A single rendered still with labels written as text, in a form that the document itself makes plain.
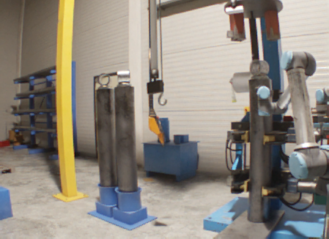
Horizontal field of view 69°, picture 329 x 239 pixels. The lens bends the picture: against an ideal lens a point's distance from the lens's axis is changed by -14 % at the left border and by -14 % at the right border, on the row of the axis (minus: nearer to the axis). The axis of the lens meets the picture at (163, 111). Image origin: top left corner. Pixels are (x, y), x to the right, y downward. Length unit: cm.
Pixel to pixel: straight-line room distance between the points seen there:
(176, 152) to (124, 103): 200
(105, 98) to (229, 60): 257
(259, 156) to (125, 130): 134
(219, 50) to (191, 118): 138
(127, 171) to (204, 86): 271
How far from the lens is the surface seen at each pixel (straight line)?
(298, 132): 156
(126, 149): 284
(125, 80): 287
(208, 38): 515
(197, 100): 515
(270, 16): 270
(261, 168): 249
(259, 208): 260
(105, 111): 305
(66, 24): 404
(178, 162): 459
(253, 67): 259
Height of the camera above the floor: 123
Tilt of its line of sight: 1 degrees down
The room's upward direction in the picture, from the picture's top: 2 degrees counter-clockwise
